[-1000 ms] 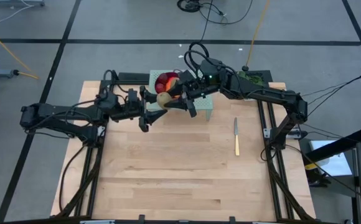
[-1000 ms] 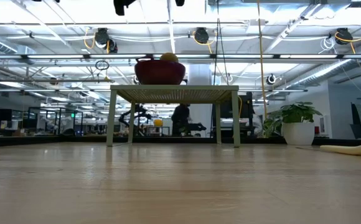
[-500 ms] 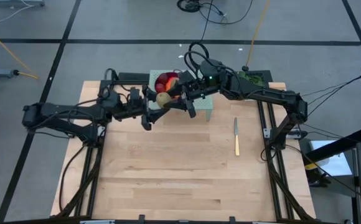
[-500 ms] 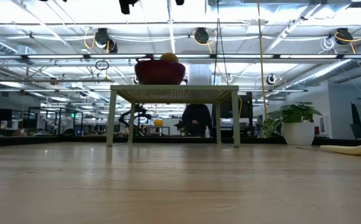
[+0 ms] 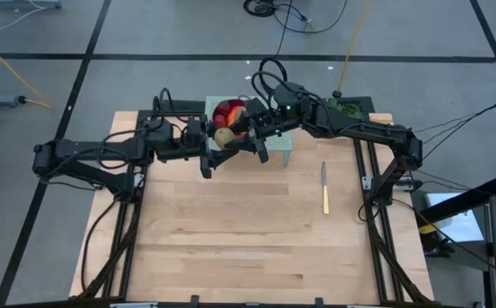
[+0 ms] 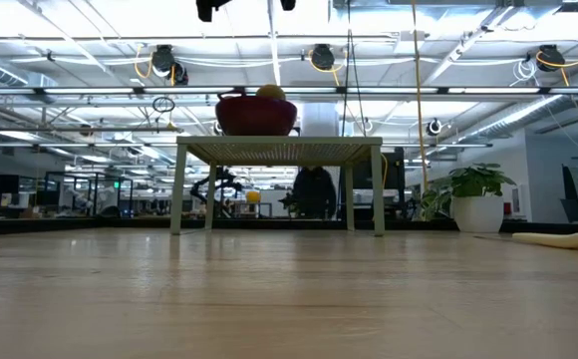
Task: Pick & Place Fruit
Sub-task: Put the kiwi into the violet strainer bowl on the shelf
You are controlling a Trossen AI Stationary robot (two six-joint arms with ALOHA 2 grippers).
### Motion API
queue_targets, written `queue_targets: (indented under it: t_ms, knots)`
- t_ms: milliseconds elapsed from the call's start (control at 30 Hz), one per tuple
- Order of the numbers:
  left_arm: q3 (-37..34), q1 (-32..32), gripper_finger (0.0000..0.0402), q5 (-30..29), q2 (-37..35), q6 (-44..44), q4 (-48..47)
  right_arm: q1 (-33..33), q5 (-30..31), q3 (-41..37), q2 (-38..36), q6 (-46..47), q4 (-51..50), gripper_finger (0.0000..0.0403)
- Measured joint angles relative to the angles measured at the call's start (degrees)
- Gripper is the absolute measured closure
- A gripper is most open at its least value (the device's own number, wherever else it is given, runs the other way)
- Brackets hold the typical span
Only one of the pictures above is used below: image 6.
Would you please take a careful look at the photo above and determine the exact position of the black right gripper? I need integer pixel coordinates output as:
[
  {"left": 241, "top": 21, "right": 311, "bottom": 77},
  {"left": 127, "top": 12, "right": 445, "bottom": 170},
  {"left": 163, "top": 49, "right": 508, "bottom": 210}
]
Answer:
[{"left": 195, "top": 0, "right": 298, "bottom": 24}]

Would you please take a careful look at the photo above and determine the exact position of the brown kiwi fruit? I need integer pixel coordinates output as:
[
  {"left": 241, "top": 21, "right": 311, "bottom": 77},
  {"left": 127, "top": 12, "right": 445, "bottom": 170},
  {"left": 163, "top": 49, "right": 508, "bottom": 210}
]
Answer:
[{"left": 254, "top": 83, "right": 287, "bottom": 101}]

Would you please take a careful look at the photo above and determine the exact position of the purple plastic colander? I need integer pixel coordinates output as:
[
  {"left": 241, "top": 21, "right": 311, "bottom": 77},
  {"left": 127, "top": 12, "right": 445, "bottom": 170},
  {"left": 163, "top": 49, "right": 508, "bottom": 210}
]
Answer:
[{"left": 214, "top": 89, "right": 299, "bottom": 138}]

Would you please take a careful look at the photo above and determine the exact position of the green perforated metal shelf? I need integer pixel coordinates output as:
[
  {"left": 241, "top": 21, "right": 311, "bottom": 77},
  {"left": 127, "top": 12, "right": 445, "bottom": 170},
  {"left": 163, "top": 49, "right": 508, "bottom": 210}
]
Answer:
[{"left": 169, "top": 136, "right": 387, "bottom": 238}]

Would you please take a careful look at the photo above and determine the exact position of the person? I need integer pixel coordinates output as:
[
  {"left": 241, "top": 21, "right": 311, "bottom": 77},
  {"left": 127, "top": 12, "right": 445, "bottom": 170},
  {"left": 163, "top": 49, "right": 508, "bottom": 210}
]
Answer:
[{"left": 291, "top": 166, "right": 339, "bottom": 220}]

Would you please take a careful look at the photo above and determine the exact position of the green plant in white pot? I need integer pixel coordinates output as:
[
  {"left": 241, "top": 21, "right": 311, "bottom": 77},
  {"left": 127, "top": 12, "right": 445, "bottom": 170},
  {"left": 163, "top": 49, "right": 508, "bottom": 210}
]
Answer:
[{"left": 421, "top": 163, "right": 518, "bottom": 234}]

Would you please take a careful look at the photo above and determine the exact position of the thin black hanging cable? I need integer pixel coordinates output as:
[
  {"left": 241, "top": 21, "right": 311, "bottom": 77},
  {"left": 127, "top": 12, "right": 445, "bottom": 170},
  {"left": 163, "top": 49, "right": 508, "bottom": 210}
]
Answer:
[{"left": 341, "top": 0, "right": 369, "bottom": 137}]

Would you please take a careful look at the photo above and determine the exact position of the long yellow cable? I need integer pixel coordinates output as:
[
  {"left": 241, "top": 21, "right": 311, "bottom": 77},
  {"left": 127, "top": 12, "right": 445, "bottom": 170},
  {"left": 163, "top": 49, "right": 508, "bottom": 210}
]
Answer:
[{"left": 410, "top": 0, "right": 429, "bottom": 193}]

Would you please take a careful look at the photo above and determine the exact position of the knife with cream handle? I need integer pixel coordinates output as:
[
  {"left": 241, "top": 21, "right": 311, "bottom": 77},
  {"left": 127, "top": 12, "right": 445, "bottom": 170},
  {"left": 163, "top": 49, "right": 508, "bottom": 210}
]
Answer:
[{"left": 511, "top": 231, "right": 578, "bottom": 251}]

